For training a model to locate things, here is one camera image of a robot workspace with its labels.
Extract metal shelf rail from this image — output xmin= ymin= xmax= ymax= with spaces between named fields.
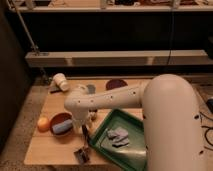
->
xmin=25 ymin=50 xmax=213 ymax=67

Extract grey crumpled cloth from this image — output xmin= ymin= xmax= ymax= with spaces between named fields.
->
xmin=107 ymin=127 xmax=129 ymax=147

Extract green plastic tray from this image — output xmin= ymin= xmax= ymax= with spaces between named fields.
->
xmin=90 ymin=109 xmax=147 ymax=171

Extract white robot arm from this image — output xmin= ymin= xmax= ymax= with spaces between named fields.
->
xmin=64 ymin=74 xmax=206 ymax=171

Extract blue sponge roll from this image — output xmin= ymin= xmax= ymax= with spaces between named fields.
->
xmin=52 ymin=119 xmax=73 ymax=134

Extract orange fruit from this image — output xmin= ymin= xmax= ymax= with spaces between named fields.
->
xmin=37 ymin=117 xmax=50 ymax=132

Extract dark purple bowl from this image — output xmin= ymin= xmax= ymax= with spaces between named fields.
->
xmin=106 ymin=79 xmax=127 ymax=90

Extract red-brown bowl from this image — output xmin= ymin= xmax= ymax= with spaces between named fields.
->
xmin=50 ymin=113 xmax=73 ymax=136

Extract black floor cables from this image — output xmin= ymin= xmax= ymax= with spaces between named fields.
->
xmin=199 ymin=111 xmax=213 ymax=152

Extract dark small block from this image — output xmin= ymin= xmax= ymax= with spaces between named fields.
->
xmin=49 ymin=86 xmax=60 ymax=94

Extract wooden table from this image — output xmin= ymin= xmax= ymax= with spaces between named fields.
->
xmin=24 ymin=79 xmax=151 ymax=170

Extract small metal cup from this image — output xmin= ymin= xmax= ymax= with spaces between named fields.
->
xmin=89 ymin=109 xmax=98 ymax=121

